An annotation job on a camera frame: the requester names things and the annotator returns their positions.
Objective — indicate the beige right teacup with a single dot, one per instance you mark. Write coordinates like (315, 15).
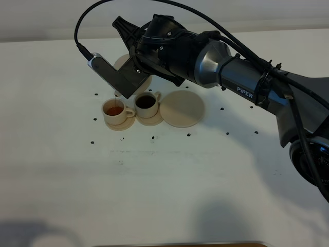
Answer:
(146, 104)

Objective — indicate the beige teacup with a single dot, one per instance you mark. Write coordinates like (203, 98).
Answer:
(146, 104)
(115, 112)

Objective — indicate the beige right teacup saucer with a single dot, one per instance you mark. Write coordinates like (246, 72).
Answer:
(153, 121)

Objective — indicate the beige teapot saucer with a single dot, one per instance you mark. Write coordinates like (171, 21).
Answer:
(182, 109)

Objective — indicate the beige teacup saucer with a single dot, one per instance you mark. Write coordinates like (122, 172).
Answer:
(153, 121)
(123, 126)

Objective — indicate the beige ceramic teapot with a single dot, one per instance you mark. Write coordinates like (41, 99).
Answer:
(129, 80)

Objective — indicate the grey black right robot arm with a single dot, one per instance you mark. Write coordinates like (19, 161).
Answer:
(300, 104)

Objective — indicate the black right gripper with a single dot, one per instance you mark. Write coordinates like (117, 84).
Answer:
(163, 46)

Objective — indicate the beige left teacup saucer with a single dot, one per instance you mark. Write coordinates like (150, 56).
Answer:
(123, 126)

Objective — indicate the beige left teacup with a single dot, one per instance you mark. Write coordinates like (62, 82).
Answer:
(115, 112)

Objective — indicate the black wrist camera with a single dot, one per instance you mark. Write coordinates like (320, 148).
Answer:
(104, 69)

